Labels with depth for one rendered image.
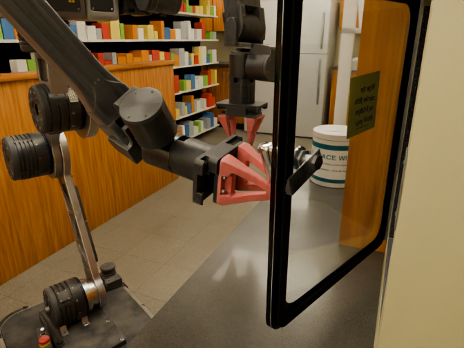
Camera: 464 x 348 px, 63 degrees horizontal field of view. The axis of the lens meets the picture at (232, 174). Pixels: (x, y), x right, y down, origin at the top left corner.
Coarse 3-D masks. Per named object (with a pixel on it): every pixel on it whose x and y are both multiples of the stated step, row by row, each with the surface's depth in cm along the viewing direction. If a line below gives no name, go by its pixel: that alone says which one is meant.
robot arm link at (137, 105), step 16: (128, 96) 48; (144, 96) 47; (160, 96) 47; (128, 112) 46; (144, 112) 46; (160, 112) 46; (128, 128) 52; (144, 128) 46; (160, 128) 47; (176, 128) 51; (112, 144) 58; (128, 144) 54; (144, 144) 49; (160, 144) 49
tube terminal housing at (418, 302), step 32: (448, 0) 26; (448, 32) 27; (448, 64) 27; (416, 96) 30; (448, 96) 28; (416, 128) 30; (448, 128) 29; (416, 160) 30; (448, 160) 29; (416, 192) 31; (448, 192) 30; (416, 224) 32; (448, 224) 31; (416, 256) 33; (448, 256) 32; (416, 288) 33; (448, 288) 32; (384, 320) 36; (416, 320) 34; (448, 320) 33
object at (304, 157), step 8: (304, 152) 41; (304, 160) 40; (312, 160) 39; (320, 160) 40; (304, 168) 39; (312, 168) 40; (296, 176) 38; (304, 176) 39; (288, 184) 38; (296, 184) 38; (288, 192) 38
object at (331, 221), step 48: (336, 0) 39; (384, 0) 46; (336, 48) 41; (384, 48) 48; (336, 96) 43; (384, 96) 52; (336, 144) 46; (384, 144) 56; (336, 192) 49; (384, 192) 60; (336, 240) 52; (288, 288) 46
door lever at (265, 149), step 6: (264, 144) 44; (270, 144) 44; (258, 150) 45; (264, 150) 44; (270, 150) 43; (264, 156) 44; (270, 156) 44; (264, 162) 45; (270, 162) 44; (264, 168) 46; (270, 168) 45; (270, 174) 46; (270, 180) 46
